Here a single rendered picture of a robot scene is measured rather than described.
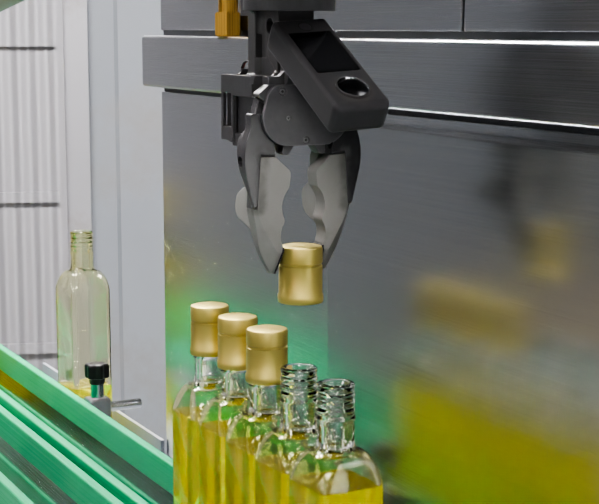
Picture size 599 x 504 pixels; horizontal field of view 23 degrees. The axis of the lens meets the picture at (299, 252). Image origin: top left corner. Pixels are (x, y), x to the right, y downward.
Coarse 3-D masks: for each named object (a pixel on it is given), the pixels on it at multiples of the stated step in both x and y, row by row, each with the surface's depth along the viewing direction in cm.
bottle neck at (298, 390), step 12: (288, 372) 113; (300, 372) 113; (312, 372) 113; (288, 384) 113; (300, 384) 113; (312, 384) 113; (288, 396) 113; (300, 396) 113; (312, 396) 113; (288, 408) 113; (300, 408) 113; (312, 408) 114; (288, 420) 113; (300, 420) 113; (312, 420) 114
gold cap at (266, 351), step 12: (252, 336) 118; (264, 336) 117; (276, 336) 117; (252, 348) 118; (264, 348) 117; (276, 348) 118; (252, 360) 118; (264, 360) 117; (276, 360) 118; (252, 372) 118; (264, 372) 118; (276, 372) 118; (264, 384) 118; (276, 384) 118
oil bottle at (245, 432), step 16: (240, 416) 119; (256, 416) 118; (272, 416) 118; (240, 432) 118; (256, 432) 117; (240, 448) 118; (256, 448) 117; (240, 464) 118; (240, 480) 119; (240, 496) 119
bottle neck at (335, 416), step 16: (320, 384) 108; (336, 384) 110; (352, 384) 108; (320, 400) 108; (336, 400) 108; (352, 400) 108; (320, 416) 109; (336, 416) 108; (352, 416) 109; (320, 432) 109; (336, 432) 108; (352, 432) 109; (336, 448) 108
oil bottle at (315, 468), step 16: (320, 448) 109; (352, 448) 109; (304, 464) 109; (320, 464) 107; (336, 464) 107; (352, 464) 108; (368, 464) 108; (304, 480) 109; (320, 480) 107; (336, 480) 107; (352, 480) 108; (368, 480) 108; (304, 496) 109; (320, 496) 107; (336, 496) 107; (352, 496) 108; (368, 496) 108
